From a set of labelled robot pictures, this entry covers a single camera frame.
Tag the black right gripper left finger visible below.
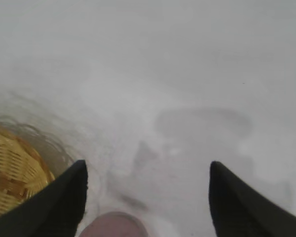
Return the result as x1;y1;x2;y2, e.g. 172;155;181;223
0;159;89;237

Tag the yellow woven wicker basket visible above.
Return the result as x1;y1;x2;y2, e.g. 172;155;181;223
0;116;76;220

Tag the pink peach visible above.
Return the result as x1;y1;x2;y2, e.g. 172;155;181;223
78;211;148;237

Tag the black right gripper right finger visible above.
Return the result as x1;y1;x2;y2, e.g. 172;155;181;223
208;160;296;237

